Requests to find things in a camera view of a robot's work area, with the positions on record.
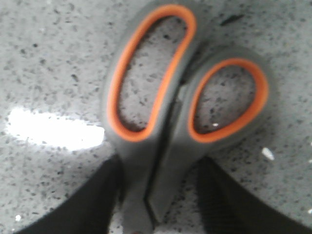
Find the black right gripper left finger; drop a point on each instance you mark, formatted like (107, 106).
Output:
(89, 210)

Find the grey orange scissors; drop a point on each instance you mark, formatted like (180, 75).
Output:
(156, 158)

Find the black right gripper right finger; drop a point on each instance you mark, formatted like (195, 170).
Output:
(228, 208)

